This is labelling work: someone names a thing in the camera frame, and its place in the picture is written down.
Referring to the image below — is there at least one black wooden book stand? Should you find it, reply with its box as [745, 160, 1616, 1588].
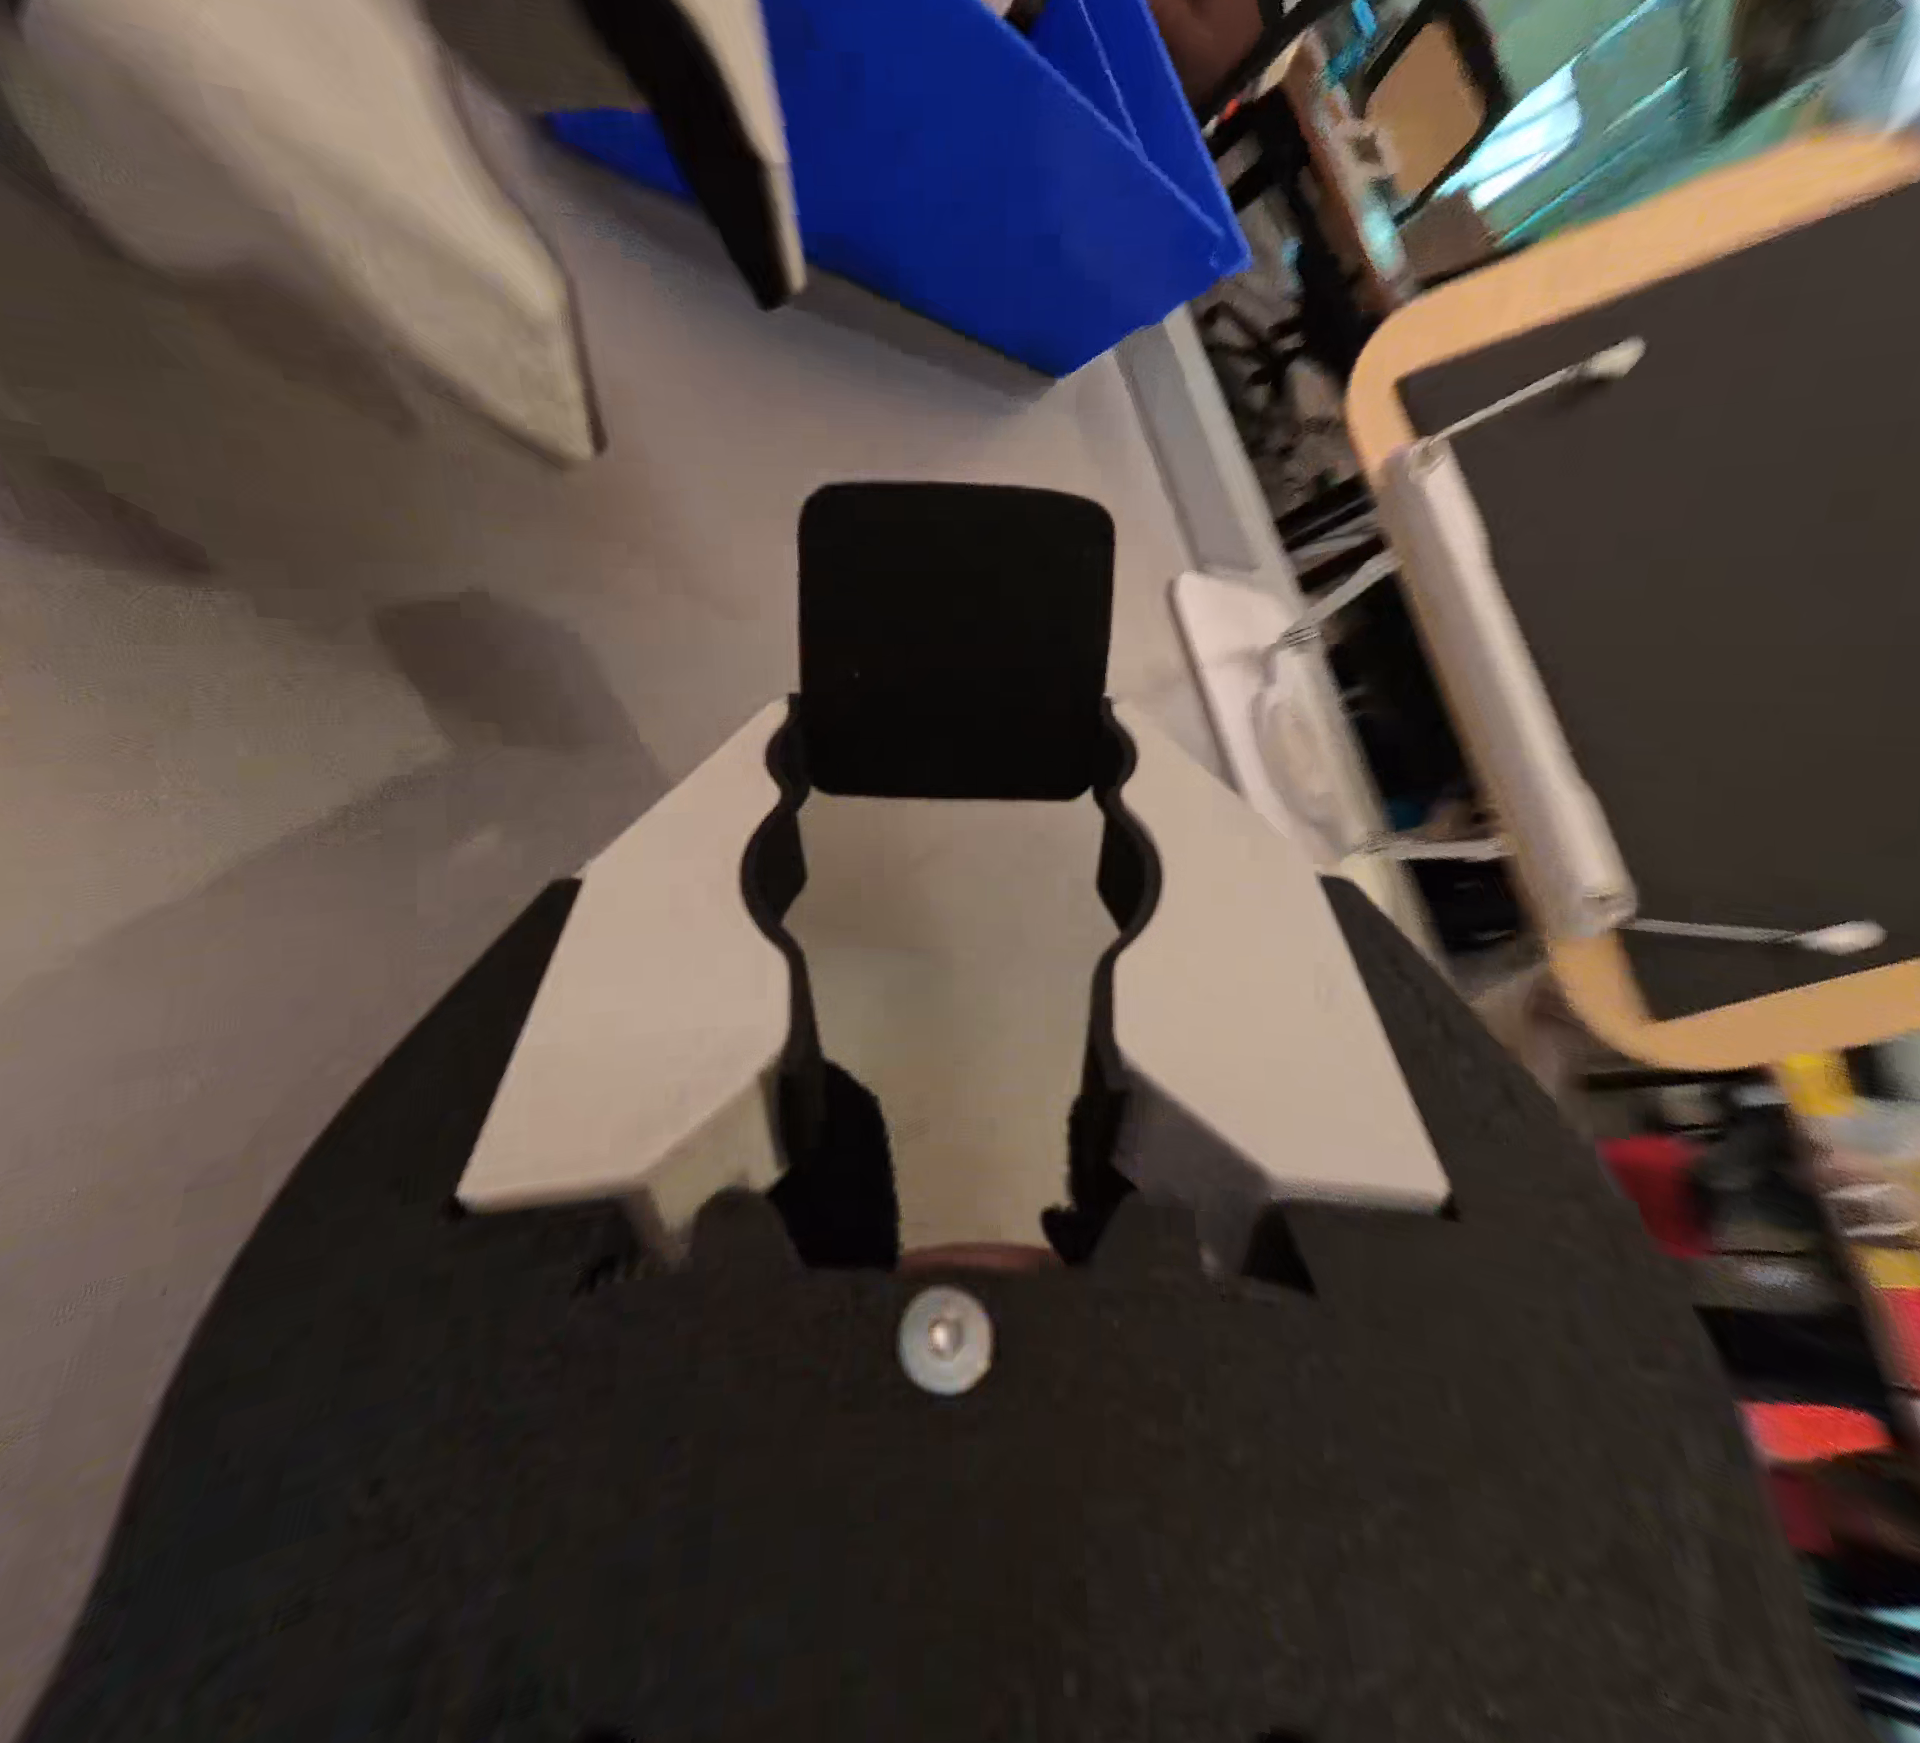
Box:
[1171, 131, 1920, 1076]

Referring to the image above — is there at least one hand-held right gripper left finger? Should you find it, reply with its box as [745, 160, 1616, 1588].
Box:
[455, 696, 903, 1272]

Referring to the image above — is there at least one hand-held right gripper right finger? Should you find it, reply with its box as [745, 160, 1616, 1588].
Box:
[1043, 696, 1454, 1272]

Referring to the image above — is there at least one blue sponge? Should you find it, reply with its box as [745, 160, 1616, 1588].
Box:
[796, 481, 1120, 804]

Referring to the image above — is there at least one red bag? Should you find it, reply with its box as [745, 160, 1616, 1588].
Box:
[1594, 1132, 1715, 1254]

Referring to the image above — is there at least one wooden black chair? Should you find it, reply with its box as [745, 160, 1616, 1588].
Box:
[1358, 0, 1513, 225]

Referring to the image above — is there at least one blue plastic bin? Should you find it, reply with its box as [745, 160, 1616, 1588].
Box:
[543, 0, 1254, 382]

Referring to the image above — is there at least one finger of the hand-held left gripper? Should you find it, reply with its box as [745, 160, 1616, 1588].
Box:
[0, 0, 604, 467]
[576, 0, 807, 308]

